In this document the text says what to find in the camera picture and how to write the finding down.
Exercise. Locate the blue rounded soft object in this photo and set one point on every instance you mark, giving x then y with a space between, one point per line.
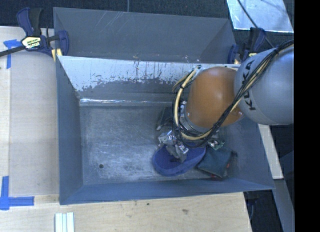
167 164

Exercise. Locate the dark green flat block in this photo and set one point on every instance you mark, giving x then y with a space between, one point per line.
215 162

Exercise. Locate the grey metal bin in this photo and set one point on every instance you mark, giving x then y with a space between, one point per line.
120 135

